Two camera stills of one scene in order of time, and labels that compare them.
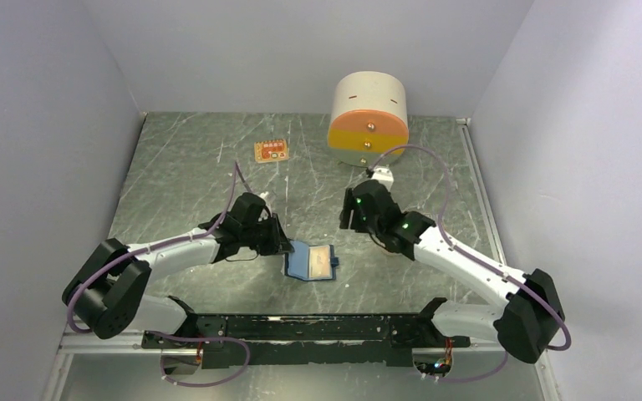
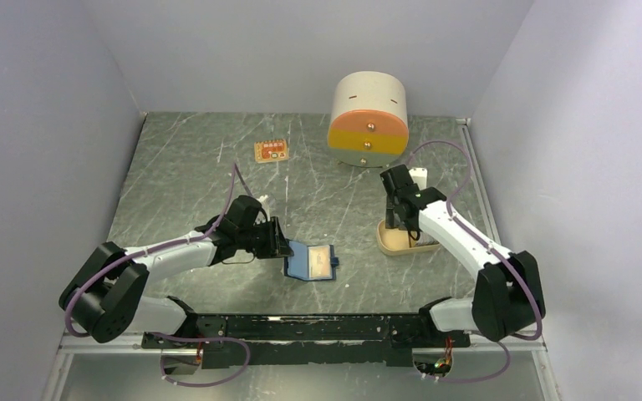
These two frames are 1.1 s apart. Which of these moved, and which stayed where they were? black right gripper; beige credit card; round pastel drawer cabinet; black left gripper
Moved: black right gripper
Stayed: black left gripper; beige credit card; round pastel drawer cabinet
